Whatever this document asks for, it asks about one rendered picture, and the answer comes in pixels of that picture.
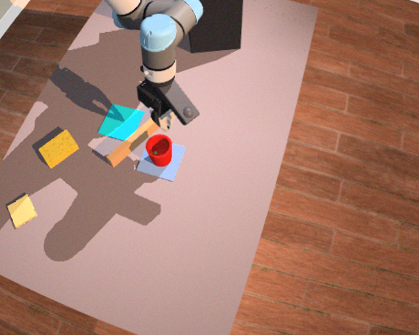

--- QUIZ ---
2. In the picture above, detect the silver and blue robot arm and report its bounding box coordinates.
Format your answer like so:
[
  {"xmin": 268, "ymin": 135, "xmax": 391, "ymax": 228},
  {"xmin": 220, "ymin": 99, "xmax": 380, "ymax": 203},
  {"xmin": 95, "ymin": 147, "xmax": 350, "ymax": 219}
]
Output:
[{"xmin": 105, "ymin": 0, "xmax": 203, "ymax": 126}]

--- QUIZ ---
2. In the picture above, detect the yellow sponge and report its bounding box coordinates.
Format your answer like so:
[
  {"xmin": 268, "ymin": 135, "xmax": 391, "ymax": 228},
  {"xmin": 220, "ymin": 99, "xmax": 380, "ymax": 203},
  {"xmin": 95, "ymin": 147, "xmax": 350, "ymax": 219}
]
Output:
[{"xmin": 38, "ymin": 130, "xmax": 79, "ymax": 168}]

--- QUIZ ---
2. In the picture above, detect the yellow sticky-note pad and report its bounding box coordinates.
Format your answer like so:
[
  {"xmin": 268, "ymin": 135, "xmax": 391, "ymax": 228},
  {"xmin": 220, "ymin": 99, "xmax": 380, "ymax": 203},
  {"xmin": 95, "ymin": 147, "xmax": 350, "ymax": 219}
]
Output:
[{"xmin": 8, "ymin": 194, "xmax": 37, "ymax": 228}]

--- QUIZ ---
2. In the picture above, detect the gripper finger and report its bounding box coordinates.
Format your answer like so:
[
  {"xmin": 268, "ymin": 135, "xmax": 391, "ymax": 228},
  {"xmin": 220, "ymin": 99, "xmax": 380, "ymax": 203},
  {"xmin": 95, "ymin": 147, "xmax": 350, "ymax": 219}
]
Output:
[
  {"xmin": 149, "ymin": 108, "xmax": 168, "ymax": 132},
  {"xmin": 165, "ymin": 109, "xmax": 176, "ymax": 131}
]

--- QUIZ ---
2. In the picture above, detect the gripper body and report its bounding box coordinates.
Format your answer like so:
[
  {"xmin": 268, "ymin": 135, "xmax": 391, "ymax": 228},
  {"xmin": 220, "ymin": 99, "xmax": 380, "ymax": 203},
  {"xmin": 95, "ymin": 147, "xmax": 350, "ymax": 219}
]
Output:
[{"xmin": 137, "ymin": 76, "xmax": 175, "ymax": 115}]

